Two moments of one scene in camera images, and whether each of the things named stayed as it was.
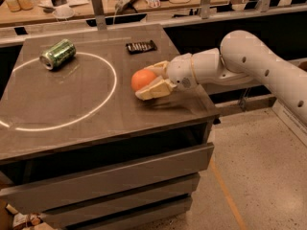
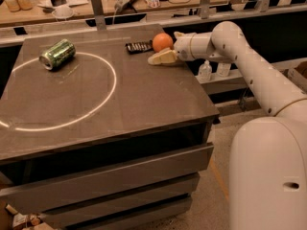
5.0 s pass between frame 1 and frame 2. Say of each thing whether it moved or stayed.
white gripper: moved
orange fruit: moved
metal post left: stayed
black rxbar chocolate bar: stayed
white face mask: stayed
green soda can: stayed
